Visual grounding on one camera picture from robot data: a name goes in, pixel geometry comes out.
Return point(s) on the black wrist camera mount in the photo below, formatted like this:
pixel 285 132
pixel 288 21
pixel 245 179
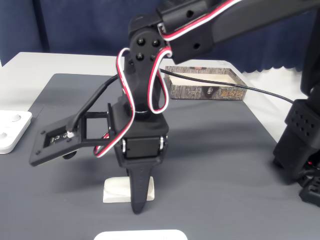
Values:
pixel 37 152

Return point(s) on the stone-patterned cardboard box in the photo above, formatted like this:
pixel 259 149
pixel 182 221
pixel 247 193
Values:
pixel 190 92

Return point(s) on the grey table mat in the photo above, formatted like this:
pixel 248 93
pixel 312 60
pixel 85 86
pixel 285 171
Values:
pixel 212 162

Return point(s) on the white block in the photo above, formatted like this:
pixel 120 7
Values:
pixel 115 190

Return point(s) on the dark blue curtain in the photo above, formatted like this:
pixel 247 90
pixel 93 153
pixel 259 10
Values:
pixel 75 25

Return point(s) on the white tray with round dimples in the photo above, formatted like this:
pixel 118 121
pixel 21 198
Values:
pixel 140 235
pixel 12 132

